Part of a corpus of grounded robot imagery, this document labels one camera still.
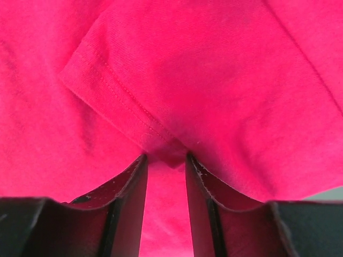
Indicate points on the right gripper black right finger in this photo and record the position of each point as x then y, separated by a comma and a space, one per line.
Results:
225, 222

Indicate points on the red t shirt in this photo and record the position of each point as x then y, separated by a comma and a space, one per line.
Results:
252, 88

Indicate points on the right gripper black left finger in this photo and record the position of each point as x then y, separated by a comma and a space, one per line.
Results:
106, 221

